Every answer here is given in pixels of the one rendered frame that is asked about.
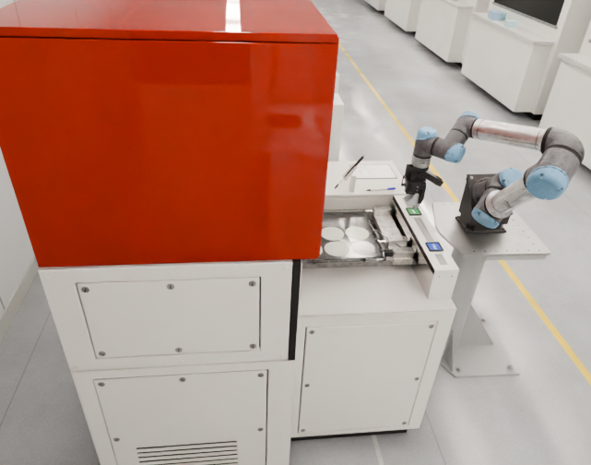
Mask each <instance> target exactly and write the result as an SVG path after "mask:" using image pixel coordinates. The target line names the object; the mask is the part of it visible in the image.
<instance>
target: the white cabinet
mask: <svg viewBox="0 0 591 465"><path fill-rule="evenodd" d="M455 311H456V310H444V311H423V312H403V313H381V314H361V315H340V316H299V325H298V338H297V351H296V364H295V377H294V392H293V406H292V407H293V409H292V422H291V436H290V441H296V440H309V439H322V438H334V437H347V436H360V435H384V434H396V433H406V432H407V430H408V429H417V428H420V424H421V421H422V417H423V414H424V412H425V409H426V406H427V402H428V399H429V396H430V394H431V388H432V385H433V382H434V379H435V377H436V373H437V370H438V367H439V364H440V361H441V358H442V355H443V350H444V346H445V343H446V341H447V338H448V335H449V331H450V328H451V326H452V323H453V320H454V316H455Z"/></svg>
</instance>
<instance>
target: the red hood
mask: <svg viewBox="0 0 591 465"><path fill-rule="evenodd" d="M338 45H339V37H338V35H337V33H336V32H335V30H334V29H333V28H332V27H331V25H330V24H329V23H328V22H327V20H326V19H325V18H324V16H323V15H322V14H321V13H320V11H319V10H318V9H317V8H316V6H315V5H314V4H313V2H312V1H311V0H17V1H16V2H13V3H11V4H9V5H7V6H4V7H2V8H0V149H1V151H2V154H3V157H4V160H5V163H6V168H7V171H8V174H9V177H10V180H11V183H12V185H13V188H14V191H15V195H16V198H17V201H18V205H19V208H20V211H21V214H22V217H23V220H24V223H25V226H26V229H27V232H28V235H29V238H30V243H31V246H32V249H33V252H34V255H35V257H36V260H37V263H38V267H39V268H44V267H73V266H103V265H134V264H163V263H193V262H223V261H253V260H282V259H318V257H319V256H320V248H321V238H322V228H323V223H322V222H323V217H324V207H325V188H326V177H327V167H328V157H329V146H330V136H331V125H332V115H333V105H334V95H335V85H336V74H337V55H338Z"/></svg>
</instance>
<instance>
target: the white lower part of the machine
mask: <svg viewBox="0 0 591 465"><path fill-rule="evenodd" d="M295 364H296V360H292V361H289V358H288V360H272V361H254V362H238V363H220V364H188V365H170V366H153V367H136V368H119V369H102V370H85V371H71V375H72V377H73V380H74V383H75V387H76V390H77V394H78V397H79V400H80V403H81V406H82V409H83V412H84V415H85V418H86V421H87V424H88V427H89V431H90V434H91V438H92V441H93V444H94V447H95V449H96V452H97V455H98V458H99V461H100V465H289V463H290V436H291V422H292V409H293V407H292V406H293V392H294V377H295Z"/></svg>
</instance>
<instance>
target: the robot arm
mask: <svg viewBox="0 0 591 465"><path fill-rule="evenodd" d="M469 137H470V138H475V139H480V140H485V141H490V142H495V143H501V144H505V145H510V146H516V147H520V148H525V149H534V150H539V152H540V153H541V154H542V156H541V157H540V159H539V161H538V162H537V163H535V164H534V165H532V166H531V167H529V168H528V169H527V170H526V171H525V173H524V174H523V173H522V172H520V171H519V170H517V169H515V168H507V169H504V170H502V171H500V172H499V173H497V174H495V175H494V176H492V177H486V178H482V179H480V180H478V181H477V182H476V183H475V184H474V185H473V187H472V192H471V195H472V198H473V201H474V202H475V204H476V207H474V209H473V210H472V213H471V214H472V217H473V218H474V219H475V220H476V221H477V222H478V223H480V224H481V225H483V226H485V227H488V228H492V229H494V228H496V227H497V226H498V225H499V223H500V222H501V220H502V219H504V218H506V217H508V216H509V215H511V213H512V212H513V210H514V209H515V208H517V207H519V206H521V205H523V204H525V203H526V202H528V201H529V200H531V199H533V198H535V197H536V198H539V199H543V200H544V199H547V200H552V199H556V198H558V197H560V196H561V195H562V193H563V192H564V191H565V190H566V189H567V187H568V184H569V183H570V181H571V180H572V178H573V176H574V174H575V173H576V171H577V169H578V168H579V166H580V164H581V163H582V161H583V159H584V156H585V149H584V146H583V144H582V142H581V141H580V139H579V138H578V137H577V136H575V135H574V134H572V133H571V132H569V131H567V130H564V129H561V128H558V127H552V126H549V127H548V128H546V129H544V128H537V127H532V126H525V125H514V124H507V123H502V122H495V121H490V120H483V119H479V116H478V115H477V114H476V113H473V112H472V111H465V112H463V113H462V114H461V116H460V117H459V118H458V119H457V120H456V122H455V124H454V126H453V127H452V129H451V130H450V131H449V133H448V134H447V136H446V137H445V138H441V137H437V131H436V129H434V128H432V127H428V126H424V127H421V128H419V130H418V133H417V136H416V138H415V139H416V140H415V146H414V150H413V154H412V159H411V164H407V167H406V171H405V175H403V178H402V183H401V186H404V187H405V192H406V194H409V195H407V196H405V197H404V199H405V200H406V201H407V204H408V205H410V206H413V210H416V209H417V208H418V206H419V205H420V204H421V202H422V200H423V198H424V195H425V190H426V179H427V180H429V181H431V182H432V183H434V184H435V185H438V186H441V185H442V184H443V179H442V178H441V177H440V176H438V175H435V174H433V173H431V172H429V171H428V170H429V166H430V164H431V156H434V157H437V158H440V159H442V160H445V161H450V162H453V163H459V162H460V161H461V160H462V159H463V157H464V155H465V152H466V147H465V146H464V145H465V143H466V142H467V140H468V138H469ZM404 178H405V183H404V184H403V179H404Z"/></svg>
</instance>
